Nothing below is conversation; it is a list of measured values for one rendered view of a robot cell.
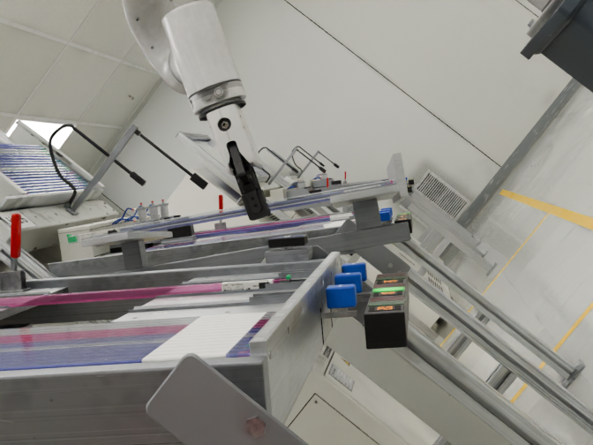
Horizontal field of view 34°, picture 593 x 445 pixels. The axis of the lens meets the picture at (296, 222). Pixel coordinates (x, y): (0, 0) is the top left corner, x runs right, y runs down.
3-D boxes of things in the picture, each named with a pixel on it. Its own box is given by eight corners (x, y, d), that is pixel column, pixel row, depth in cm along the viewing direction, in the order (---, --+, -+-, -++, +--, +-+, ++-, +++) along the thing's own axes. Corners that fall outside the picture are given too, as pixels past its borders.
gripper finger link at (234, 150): (238, 158, 141) (251, 186, 144) (231, 128, 146) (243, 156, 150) (230, 161, 141) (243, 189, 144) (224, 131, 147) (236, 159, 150)
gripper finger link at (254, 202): (252, 170, 144) (268, 214, 144) (255, 172, 148) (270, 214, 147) (232, 178, 145) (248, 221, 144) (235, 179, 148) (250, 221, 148)
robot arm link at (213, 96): (236, 76, 144) (243, 94, 144) (243, 85, 153) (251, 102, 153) (183, 95, 144) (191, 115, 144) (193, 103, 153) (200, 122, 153)
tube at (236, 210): (67, 244, 149) (66, 237, 149) (71, 244, 151) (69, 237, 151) (396, 185, 146) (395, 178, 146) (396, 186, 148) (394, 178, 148)
